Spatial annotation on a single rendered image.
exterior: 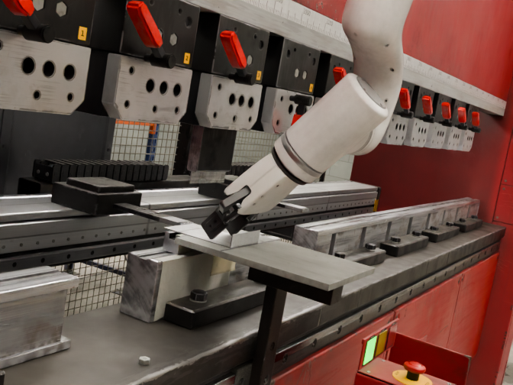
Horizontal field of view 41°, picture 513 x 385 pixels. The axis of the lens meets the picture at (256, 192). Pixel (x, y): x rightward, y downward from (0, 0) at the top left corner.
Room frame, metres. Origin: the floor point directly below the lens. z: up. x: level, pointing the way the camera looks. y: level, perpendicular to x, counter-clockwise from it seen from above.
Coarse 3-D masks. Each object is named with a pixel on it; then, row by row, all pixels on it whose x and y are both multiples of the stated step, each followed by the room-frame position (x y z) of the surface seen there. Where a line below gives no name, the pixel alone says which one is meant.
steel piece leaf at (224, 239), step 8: (184, 232) 1.06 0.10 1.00; (192, 232) 1.08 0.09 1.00; (200, 232) 1.09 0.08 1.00; (224, 232) 1.12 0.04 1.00; (248, 232) 1.06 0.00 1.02; (256, 232) 1.08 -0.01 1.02; (208, 240) 1.04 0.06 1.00; (216, 240) 1.05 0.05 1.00; (224, 240) 1.06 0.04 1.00; (232, 240) 1.02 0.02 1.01; (240, 240) 1.04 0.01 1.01; (248, 240) 1.06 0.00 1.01; (256, 240) 1.08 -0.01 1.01
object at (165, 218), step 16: (64, 192) 1.19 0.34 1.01; (80, 192) 1.17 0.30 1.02; (96, 192) 1.17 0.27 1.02; (112, 192) 1.20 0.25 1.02; (128, 192) 1.23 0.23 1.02; (80, 208) 1.17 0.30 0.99; (96, 208) 1.16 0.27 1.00; (112, 208) 1.19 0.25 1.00; (128, 208) 1.18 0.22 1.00; (176, 224) 1.12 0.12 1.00
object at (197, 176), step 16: (208, 128) 1.08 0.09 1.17; (192, 144) 1.08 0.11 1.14; (208, 144) 1.09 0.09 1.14; (224, 144) 1.13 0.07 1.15; (192, 160) 1.07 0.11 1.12; (208, 160) 1.09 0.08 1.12; (224, 160) 1.13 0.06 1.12; (192, 176) 1.08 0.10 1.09; (208, 176) 1.12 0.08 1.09; (224, 176) 1.16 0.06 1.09
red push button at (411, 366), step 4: (404, 364) 1.19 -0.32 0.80; (408, 364) 1.18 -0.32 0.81; (412, 364) 1.18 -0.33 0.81; (416, 364) 1.19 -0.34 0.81; (420, 364) 1.19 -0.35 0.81; (408, 368) 1.18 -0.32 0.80; (412, 368) 1.17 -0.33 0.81; (416, 368) 1.17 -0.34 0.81; (420, 368) 1.18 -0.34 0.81; (424, 368) 1.18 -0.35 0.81; (408, 372) 1.19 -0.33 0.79; (412, 372) 1.17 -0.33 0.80; (416, 372) 1.17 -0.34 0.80; (420, 372) 1.17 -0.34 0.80; (408, 376) 1.19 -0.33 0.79; (412, 376) 1.18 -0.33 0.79; (416, 376) 1.18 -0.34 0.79; (416, 380) 1.18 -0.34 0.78
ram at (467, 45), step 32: (192, 0) 0.95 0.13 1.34; (224, 0) 1.02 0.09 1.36; (320, 0) 1.28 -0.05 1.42; (416, 0) 1.74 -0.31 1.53; (448, 0) 1.98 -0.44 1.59; (480, 0) 2.28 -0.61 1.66; (512, 0) 2.70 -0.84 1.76; (288, 32) 1.20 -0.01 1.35; (416, 32) 1.78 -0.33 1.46; (448, 32) 2.03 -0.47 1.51; (480, 32) 2.36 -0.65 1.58; (512, 32) 2.81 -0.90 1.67; (448, 64) 2.09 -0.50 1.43; (480, 64) 2.44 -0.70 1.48; (512, 64) 2.94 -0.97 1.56
